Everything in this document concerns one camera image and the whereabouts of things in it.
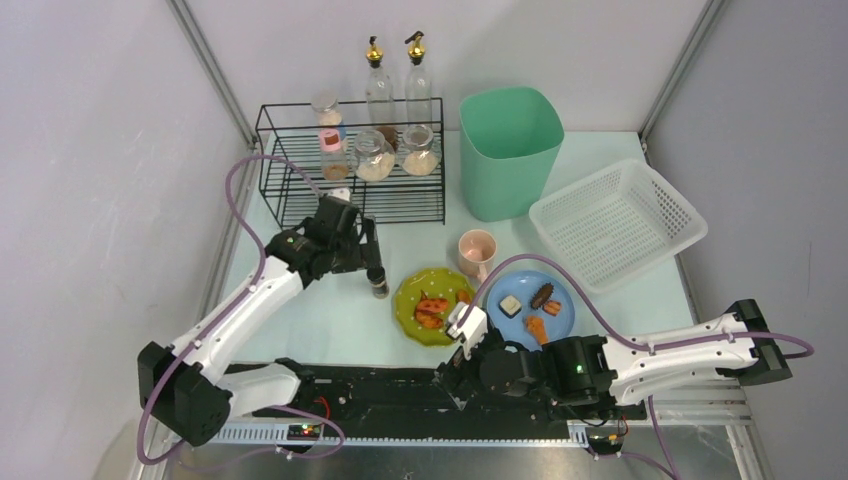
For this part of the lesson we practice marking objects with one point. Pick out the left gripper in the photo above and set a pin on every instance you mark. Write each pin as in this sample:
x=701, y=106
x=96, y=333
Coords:
x=364, y=241

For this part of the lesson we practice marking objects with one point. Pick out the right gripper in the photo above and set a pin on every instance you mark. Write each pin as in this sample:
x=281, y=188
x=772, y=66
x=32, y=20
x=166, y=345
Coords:
x=454, y=369

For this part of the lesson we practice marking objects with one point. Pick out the small black cap spice bottle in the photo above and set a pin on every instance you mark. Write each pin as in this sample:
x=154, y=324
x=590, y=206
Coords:
x=378, y=282

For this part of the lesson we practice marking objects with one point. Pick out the round glass jar silver lid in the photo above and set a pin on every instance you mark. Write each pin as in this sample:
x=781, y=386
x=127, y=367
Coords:
x=374, y=155

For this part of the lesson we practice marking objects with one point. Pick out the black wire rack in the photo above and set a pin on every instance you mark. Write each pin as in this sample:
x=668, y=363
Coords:
x=291, y=131

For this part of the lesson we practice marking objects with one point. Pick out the pink lid spice shaker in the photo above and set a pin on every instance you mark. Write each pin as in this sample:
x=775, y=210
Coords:
x=334, y=162

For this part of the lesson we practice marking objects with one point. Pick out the blue plate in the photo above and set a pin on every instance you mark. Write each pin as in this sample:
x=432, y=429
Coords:
x=523, y=285

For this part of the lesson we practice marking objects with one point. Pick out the pink mug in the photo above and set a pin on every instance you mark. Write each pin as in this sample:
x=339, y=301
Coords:
x=476, y=252

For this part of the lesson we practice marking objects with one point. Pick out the tall jar blue label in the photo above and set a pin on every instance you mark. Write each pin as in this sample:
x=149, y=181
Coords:
x=326, y=109

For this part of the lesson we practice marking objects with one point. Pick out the oil bottle gold spout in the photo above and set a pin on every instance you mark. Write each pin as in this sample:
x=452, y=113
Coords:
x=418, y=85
x=380, y=94

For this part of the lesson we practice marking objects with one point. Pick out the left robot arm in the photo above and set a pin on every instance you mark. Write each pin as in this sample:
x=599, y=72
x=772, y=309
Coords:
x=187, y=385

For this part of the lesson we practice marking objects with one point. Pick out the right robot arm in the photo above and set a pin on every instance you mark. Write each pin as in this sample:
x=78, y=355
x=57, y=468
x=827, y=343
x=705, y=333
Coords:
x=602, y=372

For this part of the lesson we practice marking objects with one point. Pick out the orange chicken wing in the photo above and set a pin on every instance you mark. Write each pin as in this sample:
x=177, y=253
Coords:
x=431, y=306
x=428, y=321

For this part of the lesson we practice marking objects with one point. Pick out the brown fried food piece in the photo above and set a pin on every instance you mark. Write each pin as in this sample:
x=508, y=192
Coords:
x=463, y=296

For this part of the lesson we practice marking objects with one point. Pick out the green dotted plate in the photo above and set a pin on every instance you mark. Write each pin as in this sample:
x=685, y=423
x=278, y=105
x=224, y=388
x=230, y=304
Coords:
x=436, y=282

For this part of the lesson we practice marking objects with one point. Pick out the sushi roll piece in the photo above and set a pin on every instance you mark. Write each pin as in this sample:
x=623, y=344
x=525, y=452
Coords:
x=510, y=306

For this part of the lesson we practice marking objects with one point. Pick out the orange food chunk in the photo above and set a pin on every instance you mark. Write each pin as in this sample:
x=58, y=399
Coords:
x=535, y=326

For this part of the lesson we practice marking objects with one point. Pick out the red white meat slice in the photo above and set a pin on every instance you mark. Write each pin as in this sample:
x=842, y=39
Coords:
x=552, y=307

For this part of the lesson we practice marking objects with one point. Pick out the brown sea cucumber toy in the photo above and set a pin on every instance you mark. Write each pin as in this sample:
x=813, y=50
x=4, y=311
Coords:
x=541, y=296

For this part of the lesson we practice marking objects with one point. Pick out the green plastic bin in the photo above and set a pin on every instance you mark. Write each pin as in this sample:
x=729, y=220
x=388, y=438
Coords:
x=510, y=138

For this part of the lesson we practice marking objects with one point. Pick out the white plastic basket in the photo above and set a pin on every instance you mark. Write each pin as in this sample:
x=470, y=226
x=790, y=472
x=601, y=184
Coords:
x=616, y=224

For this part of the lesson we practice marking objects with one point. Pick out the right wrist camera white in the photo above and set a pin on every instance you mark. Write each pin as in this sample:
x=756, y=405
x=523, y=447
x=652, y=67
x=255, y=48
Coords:
x=468, y=325

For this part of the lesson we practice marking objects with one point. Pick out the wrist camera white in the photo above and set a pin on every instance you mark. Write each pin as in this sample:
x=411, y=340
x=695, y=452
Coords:
x=341, y=193
x=468, y=325

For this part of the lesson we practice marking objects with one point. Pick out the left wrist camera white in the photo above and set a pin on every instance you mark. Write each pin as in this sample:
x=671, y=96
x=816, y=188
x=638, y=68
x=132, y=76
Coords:
x=341, y=193

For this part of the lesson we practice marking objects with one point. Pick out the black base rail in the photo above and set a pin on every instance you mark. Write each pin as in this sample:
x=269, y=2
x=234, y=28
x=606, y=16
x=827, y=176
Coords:
x=406, y=404

